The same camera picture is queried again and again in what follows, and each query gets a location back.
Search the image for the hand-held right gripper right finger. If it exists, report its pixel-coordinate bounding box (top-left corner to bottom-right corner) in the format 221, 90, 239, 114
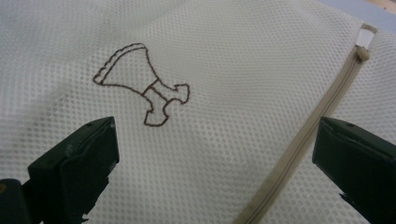
311, 116, 396, 224

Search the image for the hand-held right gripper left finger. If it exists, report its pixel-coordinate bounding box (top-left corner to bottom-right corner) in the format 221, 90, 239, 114
27, 116, 120, 224

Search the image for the white mesh laundry bag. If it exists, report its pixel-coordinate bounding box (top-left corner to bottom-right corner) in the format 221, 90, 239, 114
0, 0, 396, 224

